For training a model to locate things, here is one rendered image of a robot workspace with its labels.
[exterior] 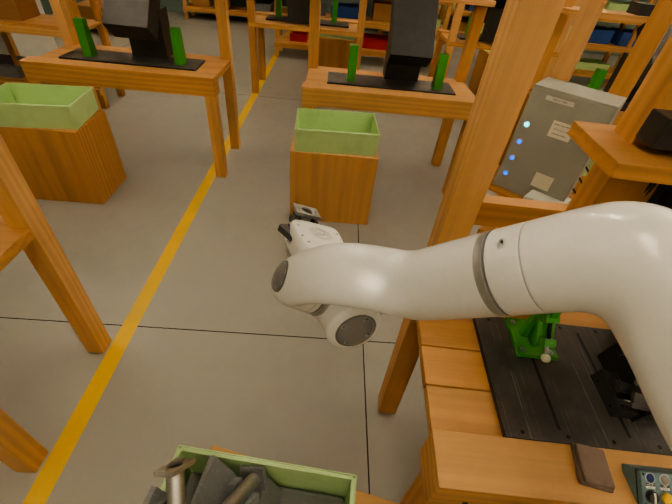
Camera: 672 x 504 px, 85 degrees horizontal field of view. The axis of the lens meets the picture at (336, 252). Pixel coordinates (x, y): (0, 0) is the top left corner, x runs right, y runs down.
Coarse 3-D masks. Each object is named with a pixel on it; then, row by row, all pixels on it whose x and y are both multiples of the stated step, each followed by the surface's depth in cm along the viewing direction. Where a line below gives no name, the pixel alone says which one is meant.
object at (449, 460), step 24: (432, 432) 98; (456, 432) 99; (432, 456) 96; (456, 456) 94; (480, 456) 94; (504, 456) 95; (528, 456) 95; (552, 456) 96; (624, 456) 97; (648, 456) 98; (432, 480) 94; (456, 480) 90; (480, 480) 90; (504, 480) 91; (528, 480) 91; (552, 480) 92; (576, 480) 92; (624, 480) 93
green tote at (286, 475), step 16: (192, 448) 85; (240, 464) 85; (256, 464) 84; (272, 464) 84; (288, 464) 84; (272, 480) 90; (288, 480) 88; (304, 480) 87; (320, 480) 86; (336, 480) 84; (352, 480) 83; (336, 496) 92; (352, 496) 80
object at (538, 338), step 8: (536, 320) 116; (544, 320) 113; (552, 320) 112; (536, 328) 115; (552, 328) 115; (536, 336) 115; (544, 336) 115; (552, 336) 115; (536, 344) 115; (544, 344) 112; (552, 344) 112
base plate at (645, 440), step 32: (480, 320) 128; (512, 352) 119; (576, 352) 122; (512, 384) 111; (544, 384) 112; (576, 384) 113; (512, 416) 103; (544, 416) 104; (576, 416) 105; (608, 416) 106; (608, 448) 99; (640, 448) 99
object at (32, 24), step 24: (0, 0) 381; (24, 0) 396; (72, 0) 375; (96, 0) 412; (0, 24) 386; (24, 24) 389; (48, 24) 393; (96, 24) 416; (0, 72) 423; (120, 96) 478
